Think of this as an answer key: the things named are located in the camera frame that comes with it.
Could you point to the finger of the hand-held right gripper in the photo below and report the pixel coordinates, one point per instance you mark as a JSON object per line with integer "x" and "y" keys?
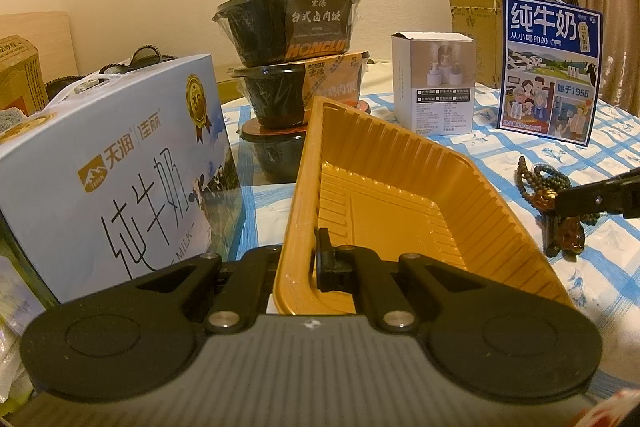
{"x": 585, "y": 202}

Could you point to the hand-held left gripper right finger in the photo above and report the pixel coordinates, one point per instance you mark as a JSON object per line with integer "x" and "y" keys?
{"x": 322, "y": 257}

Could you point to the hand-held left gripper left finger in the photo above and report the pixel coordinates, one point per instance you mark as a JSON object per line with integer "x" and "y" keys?
{"x": 255, "y": 272}

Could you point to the gold plastic tray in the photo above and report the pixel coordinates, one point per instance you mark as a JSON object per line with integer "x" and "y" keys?
{"x": 390, "y": 187}

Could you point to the blue checked tablecloth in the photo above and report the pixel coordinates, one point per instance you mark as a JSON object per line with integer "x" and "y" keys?
{"x": 500, "y": 157}

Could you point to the black bowl with red lid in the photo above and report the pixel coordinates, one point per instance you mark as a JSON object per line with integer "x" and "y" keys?
{"x": 272, "y": 157}

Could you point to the blue illustrated milk box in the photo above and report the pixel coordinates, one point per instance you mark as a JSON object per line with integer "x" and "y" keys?
{"x": 550, "y": 72}

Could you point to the black bowl with orange label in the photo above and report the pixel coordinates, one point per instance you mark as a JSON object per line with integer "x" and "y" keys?
{"x": 275, "y": 97}

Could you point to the small white cardboard box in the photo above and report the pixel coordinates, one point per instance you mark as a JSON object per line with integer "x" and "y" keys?
{"x": 440, "y": 102}

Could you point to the light blue milk carton box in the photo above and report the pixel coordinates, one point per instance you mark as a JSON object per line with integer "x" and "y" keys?
{"x": 100, "y": 147}

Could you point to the red and white packet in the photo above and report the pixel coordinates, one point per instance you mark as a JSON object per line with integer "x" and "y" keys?
{"x": 620, "y": 409}

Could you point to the open brown cardboard box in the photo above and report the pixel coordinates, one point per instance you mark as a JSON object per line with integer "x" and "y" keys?
{"x": 475, "y": 22}

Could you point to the black bowl with dark label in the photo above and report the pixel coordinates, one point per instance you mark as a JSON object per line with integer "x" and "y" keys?
{"x": 260, "y": 27}

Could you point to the plastic wrapped packet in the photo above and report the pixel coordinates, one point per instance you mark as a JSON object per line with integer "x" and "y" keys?
{"x": 15, "y": 307}

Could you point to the light wooden board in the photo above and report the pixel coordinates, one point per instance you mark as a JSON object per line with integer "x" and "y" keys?
{"x": 50, "y": 37}

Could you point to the small brown printed box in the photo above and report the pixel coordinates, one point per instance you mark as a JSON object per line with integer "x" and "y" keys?
{"x": 17, "y": 67}

